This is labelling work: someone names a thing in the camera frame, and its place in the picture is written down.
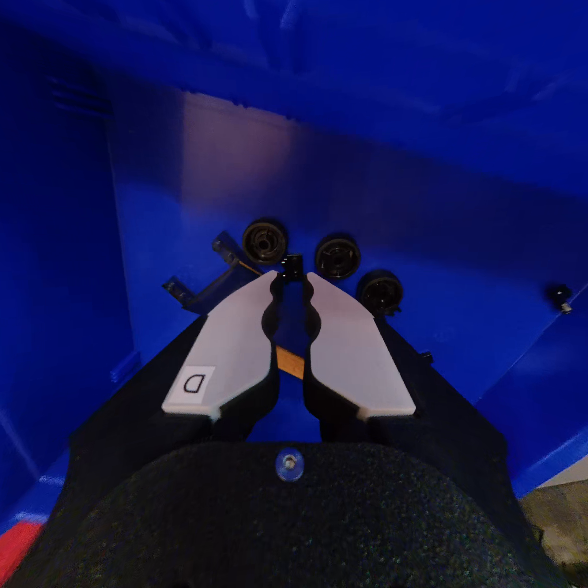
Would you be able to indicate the tiny black lego piece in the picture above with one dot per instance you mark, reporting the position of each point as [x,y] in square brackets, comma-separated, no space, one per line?
[427,356]

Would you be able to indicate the long orange lego piece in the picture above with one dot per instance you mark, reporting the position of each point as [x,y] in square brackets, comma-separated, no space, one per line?
[291,363]

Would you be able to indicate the dark clear lego windscreen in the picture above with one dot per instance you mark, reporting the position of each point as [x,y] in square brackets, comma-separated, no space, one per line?
[181,291]

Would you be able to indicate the small black lego clip plate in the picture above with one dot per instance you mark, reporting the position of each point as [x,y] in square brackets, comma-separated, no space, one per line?
[293,266]

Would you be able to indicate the black lego wheel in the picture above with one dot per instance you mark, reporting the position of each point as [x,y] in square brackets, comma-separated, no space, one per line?
[337,257]
[265,241]
[380,291]

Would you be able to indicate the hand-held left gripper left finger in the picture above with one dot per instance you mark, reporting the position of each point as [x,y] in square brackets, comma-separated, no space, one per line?
[229,349]

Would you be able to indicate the blue storage bin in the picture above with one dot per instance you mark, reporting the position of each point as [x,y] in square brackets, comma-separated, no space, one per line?
[367,138]

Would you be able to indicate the small black lego pin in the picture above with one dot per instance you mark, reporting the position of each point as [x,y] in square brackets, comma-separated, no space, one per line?
[560,296]

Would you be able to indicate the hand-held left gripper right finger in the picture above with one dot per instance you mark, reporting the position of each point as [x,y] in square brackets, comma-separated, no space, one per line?
[358,358]

